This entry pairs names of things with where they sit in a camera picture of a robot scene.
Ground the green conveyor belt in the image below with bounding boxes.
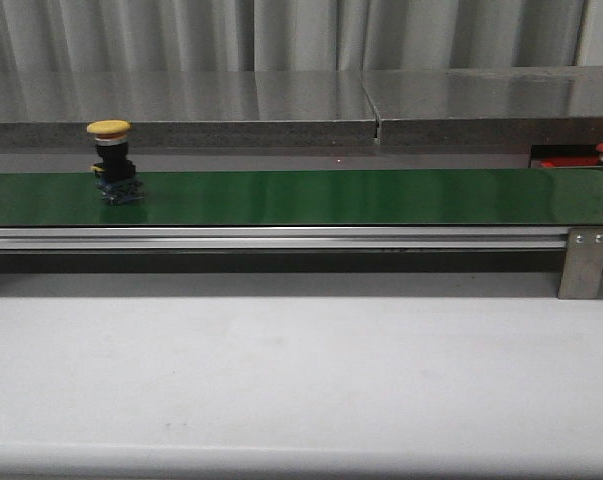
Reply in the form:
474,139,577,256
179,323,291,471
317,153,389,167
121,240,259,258
0,168,603,227

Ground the red bin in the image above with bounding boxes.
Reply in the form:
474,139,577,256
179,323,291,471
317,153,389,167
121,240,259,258
537,156,603,169

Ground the right grey stone countertop slab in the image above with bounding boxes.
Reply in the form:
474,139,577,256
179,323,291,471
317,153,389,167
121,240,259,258
362,66,603,147

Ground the grey stone countertop slab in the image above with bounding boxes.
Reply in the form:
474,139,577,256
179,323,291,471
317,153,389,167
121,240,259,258
0,71,377,150
362,66,603,147

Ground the left grey stone countertop slab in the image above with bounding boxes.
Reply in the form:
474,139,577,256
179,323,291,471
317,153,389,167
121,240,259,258
0,71,377,150

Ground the grey pleated curtain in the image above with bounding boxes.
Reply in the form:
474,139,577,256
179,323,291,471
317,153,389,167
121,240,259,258
0,1,586,72

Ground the steel conveyor support bracket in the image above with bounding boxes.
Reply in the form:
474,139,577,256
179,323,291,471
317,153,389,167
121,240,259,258
557,227,603,300

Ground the aluminium conveyor side rail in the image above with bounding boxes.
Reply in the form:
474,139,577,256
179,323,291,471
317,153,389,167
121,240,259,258
0,226,569,252

